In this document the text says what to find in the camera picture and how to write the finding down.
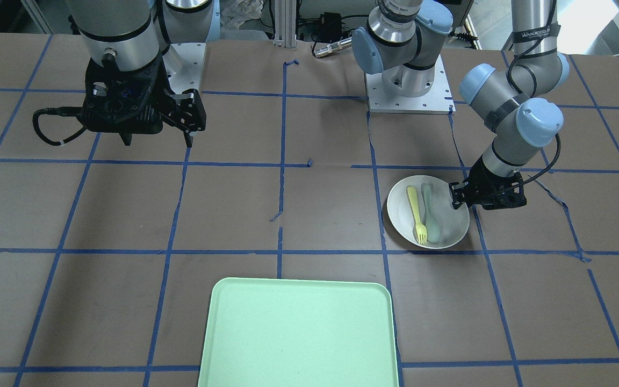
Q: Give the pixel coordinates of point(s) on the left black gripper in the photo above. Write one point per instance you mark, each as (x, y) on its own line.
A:
(483, 179)

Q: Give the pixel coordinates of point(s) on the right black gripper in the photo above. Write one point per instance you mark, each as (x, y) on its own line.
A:
(182, 112)

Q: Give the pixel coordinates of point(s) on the white round plate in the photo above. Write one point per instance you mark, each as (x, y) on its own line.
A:
(446, 225)

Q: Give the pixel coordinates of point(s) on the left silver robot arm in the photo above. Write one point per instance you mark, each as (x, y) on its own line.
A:
(402, 40)

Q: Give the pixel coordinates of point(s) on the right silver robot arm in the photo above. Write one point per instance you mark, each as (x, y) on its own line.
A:
(130, 34)

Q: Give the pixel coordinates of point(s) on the yellow plastic fork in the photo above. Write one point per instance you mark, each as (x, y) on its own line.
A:
(420, 230)

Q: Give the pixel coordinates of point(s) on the pale green plastic spoon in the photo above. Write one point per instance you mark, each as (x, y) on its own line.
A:
(431, 221)

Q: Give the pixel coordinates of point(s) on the gold cylindrical tool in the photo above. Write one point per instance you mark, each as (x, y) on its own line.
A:
(332, 48)

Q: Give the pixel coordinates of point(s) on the light green serving tray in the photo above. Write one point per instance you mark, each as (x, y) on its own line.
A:
(288, 332)

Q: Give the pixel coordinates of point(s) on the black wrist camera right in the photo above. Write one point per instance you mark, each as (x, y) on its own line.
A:
(111, 107)

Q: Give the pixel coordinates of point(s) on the aluminium frame post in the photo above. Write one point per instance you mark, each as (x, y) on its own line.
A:
(285, 15)

